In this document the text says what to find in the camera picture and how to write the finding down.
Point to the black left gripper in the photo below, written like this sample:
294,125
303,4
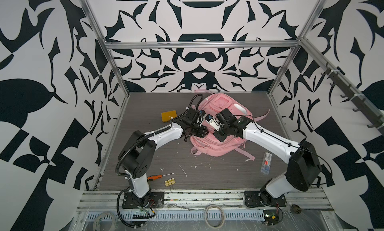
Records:
203,132

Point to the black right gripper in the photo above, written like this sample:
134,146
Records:
218,136

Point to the small yellow sticky pad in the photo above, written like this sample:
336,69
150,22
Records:
168,116

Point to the pink student backpack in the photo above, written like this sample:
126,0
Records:
210,145

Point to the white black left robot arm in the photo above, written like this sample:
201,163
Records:
136,157

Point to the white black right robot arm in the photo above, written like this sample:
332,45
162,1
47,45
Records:
302,160

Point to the small yellow wooden block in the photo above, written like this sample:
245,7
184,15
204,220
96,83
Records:
170,182

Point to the small green circuit board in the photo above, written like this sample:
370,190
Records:
272,217

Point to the clear tape roll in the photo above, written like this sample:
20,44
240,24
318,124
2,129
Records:
214,212

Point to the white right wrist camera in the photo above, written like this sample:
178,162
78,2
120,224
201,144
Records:
211,120

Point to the orange handled screwdriver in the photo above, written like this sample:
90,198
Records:
153,178

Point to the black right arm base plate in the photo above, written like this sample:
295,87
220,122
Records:
257,199

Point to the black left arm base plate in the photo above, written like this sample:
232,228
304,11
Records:
150,200

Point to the aluminium frame crossbar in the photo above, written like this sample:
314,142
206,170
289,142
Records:
199,44

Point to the white slotted cable duct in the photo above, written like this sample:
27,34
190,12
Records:
181,215

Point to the grey wall hook rail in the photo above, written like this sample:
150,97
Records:
361,102

